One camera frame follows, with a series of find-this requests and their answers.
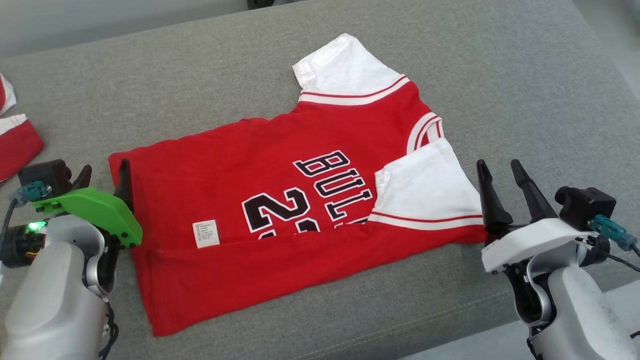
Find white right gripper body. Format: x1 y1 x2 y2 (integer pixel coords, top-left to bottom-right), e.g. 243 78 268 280
481 217 596 273

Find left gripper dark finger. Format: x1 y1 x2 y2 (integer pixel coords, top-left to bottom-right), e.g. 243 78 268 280
114 158 135 213
70 165 93 192

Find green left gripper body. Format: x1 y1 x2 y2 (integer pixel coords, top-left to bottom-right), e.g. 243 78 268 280
32 187 143 248

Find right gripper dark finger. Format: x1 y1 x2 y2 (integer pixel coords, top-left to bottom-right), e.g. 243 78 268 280
510 159 559 224
476 159 514 234

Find red shorts with white band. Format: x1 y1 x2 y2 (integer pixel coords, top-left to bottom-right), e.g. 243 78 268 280
0 74 45 182

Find red white basketball jersey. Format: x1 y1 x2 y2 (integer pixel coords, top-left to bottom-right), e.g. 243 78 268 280
107 32 488 337

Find grey fabric sofa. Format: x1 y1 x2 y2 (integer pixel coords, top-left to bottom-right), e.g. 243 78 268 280
0 0 640 360

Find left camera cable teal plug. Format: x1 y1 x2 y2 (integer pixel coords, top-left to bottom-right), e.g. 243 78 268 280
0 181 51 256

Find camera cable teal plug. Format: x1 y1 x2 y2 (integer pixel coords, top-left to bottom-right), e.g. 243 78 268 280
575 215 640 273
0 181 51 256

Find right camera cable teal plug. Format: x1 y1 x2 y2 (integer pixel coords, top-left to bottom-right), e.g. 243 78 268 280
575 215 640 273

